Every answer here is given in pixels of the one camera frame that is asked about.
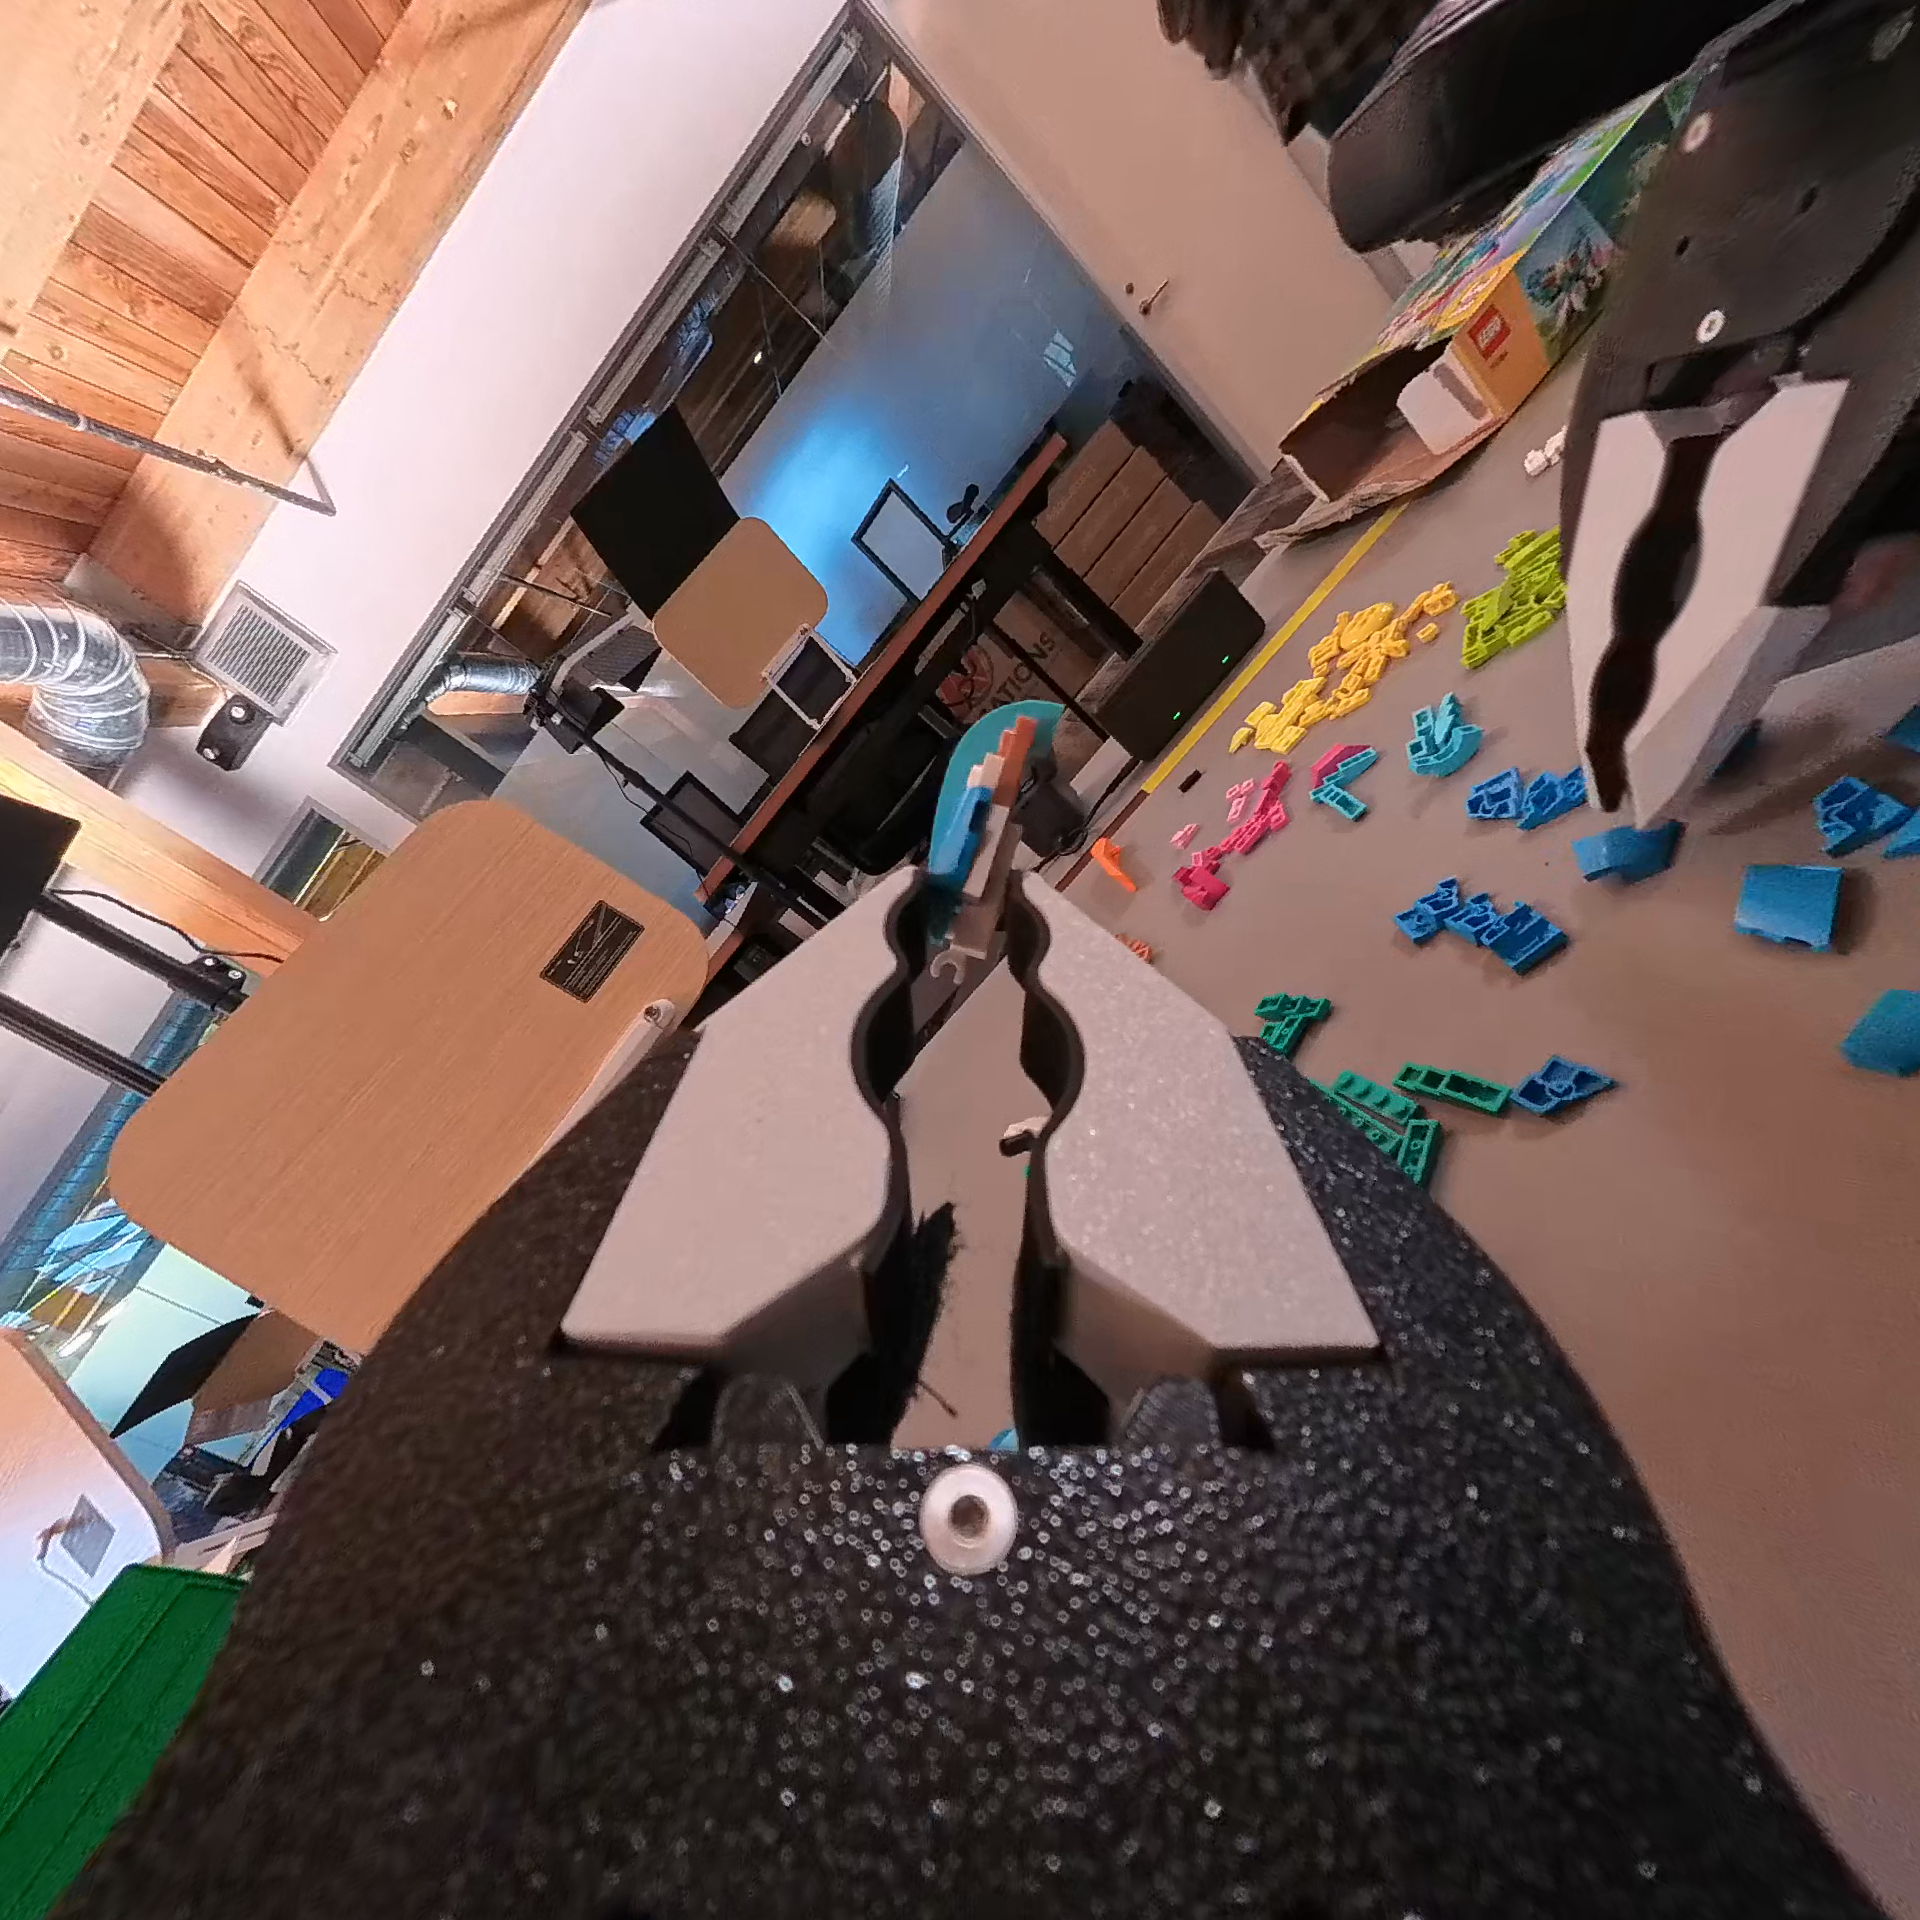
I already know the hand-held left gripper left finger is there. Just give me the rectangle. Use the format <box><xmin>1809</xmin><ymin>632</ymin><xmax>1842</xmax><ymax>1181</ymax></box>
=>
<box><xmin>560</xmin><ymin>866</ymin><xmax>962</xmax><ymax>1449</ymax></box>

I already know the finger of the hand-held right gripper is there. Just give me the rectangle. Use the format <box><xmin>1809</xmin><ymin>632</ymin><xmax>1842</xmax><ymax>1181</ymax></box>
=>
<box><xmin>1559</xmin><ymin>406</ymin><xmax>1700</xmax><ymax>816</ymax></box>
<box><xmin>1624</xmin><ymin>376</ymin><xmax>1855</xmax><ymax>827</ymax></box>

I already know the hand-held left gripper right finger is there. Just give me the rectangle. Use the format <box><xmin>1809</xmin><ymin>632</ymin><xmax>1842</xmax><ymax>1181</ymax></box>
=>
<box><xmin>1001</xmin><ymin>874</ymin><xmax>1383</xmax><ymax>1449</ymax></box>

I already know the blue curved lego brick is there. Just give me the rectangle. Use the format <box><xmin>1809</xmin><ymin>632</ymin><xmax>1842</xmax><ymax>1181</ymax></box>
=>
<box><xmin>1572</xmin><ymin>818</ymin><xmax>1685</xmax><ymax>888</ymax></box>

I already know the pile of lime lego bricks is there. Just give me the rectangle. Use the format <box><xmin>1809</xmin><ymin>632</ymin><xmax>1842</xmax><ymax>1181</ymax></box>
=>
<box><xmin>1459</xmin><ymin>526</ymin><xmax>1572</xmax><ymax>675</ymax></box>

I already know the colourful lego set box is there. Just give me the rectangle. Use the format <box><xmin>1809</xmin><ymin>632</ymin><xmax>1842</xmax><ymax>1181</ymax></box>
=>
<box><xmin>1377</xmin><ymin>82</ymin><xmax>1672</xmax><ymax>422</ymax></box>

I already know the pile of azure lego bricks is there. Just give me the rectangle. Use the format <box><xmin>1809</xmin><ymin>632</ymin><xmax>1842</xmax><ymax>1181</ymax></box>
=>
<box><xmin>1316</xmin><ymin>693</ymin><xmax>1485</xmax><ymax>825</ymax></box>

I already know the pile of teal lego bricks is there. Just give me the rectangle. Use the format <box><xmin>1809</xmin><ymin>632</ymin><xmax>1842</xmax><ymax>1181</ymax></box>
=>
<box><xmin>1256</xmin><ymin>990</ymin><xmax>1511</xmax><ymax>1190</ymax></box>

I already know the pile of yellow lego bricks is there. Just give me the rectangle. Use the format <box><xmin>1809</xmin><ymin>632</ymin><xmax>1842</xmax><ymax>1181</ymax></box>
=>
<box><xmin>1227</xmin><ymin>581</ymin><xmax>1460</xmax><ymax>758</ymax></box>

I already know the pile of magenta lego bricks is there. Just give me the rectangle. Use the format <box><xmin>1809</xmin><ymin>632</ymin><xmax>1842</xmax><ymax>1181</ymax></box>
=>
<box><xmin>1173</xmin><ymin>746</ymin><xmax>1380</xmax><ymax>915</ymax></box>

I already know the pile of blue lego bricks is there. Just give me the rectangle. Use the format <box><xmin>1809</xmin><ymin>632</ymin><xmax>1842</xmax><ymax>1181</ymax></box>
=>
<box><xmin>1393</xmin><ymin>761</ymin><xmax>1920</xmax><ymax>1121</ymax></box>

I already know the flattened brown cardboard box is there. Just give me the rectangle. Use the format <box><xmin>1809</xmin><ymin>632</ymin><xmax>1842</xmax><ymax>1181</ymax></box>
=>
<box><xmin>1276</xmin><ymin>336</ymin><xmax>1511</xmax><ymax>552</ymax></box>

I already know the black rounded object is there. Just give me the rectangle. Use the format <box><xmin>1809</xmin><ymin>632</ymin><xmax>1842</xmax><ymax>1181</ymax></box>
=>
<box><xmin>1161</xmin><ymin>0</ymin><xmax>1700</xmax><ymax>254</ymax></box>

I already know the yellow tape line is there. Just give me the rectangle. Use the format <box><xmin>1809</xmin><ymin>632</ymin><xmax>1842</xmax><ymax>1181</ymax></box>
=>
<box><xmin>1140</xmin><ymin>500</ymin><xmax>1413</xmax><ymax>798</ymax></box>

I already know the large wooden chair backrest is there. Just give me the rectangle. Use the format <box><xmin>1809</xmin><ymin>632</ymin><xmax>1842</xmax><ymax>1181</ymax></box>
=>
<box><xmin>106</xmin><ymin>798</ymin><xmax>711</xmax><ymax>1356</ymax></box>

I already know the stack of brown cardboard boxes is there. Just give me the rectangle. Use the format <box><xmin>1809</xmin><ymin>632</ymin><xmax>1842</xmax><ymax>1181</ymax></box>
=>
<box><xmin>1034</xmin><ymin>418</ymin><xmax>1226</xmax><ymax>574</ymax></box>

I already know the wooden top desk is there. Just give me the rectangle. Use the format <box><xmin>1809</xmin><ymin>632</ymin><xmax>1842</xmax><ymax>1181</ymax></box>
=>
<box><xmin>696</xmin><ymin>430</ymin><xmax>1072</xmax><ymax>906</ymax></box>

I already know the small desk monitor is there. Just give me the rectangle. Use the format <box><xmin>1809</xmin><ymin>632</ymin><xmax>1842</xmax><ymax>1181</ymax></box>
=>
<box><xmin>853</xmin><ymin>475</ymin><xmax>952</xmax><ymax>560</ymax></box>

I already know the black flat screen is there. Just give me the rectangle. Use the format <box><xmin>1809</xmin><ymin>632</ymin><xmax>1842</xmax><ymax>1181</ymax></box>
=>
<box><xmin>568</xmin><ymin>406</ymin><xmax>741</xmax><ymax>617</ymax></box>

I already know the white vent grille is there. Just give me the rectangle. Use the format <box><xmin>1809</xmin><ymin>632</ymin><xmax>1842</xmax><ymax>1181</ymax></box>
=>
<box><xmin>193</xmin><ymin>582</ymin><xmax>336</xmax><ymax>709</ymax></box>

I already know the green ribbed plastic panel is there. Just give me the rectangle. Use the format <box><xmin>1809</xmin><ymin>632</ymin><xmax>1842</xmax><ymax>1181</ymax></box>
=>
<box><xmin>0</xmin><ymin>1558</ymin><xmax>251</xmax><ymax>1920</ymax></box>

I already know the metal ceiling rod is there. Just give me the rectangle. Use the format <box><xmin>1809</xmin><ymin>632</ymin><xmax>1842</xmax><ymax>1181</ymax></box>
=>
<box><xmin>0</xmin><ymin>382</ymin><xmax>341</xmax><ymax>522</ymax></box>

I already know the silver ventilation duct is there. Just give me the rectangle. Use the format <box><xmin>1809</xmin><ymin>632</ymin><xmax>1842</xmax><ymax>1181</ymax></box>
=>
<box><xmin>0</xmin><ymin>600</ymin><xmax>153</xmax><ymax>769</ymax></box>

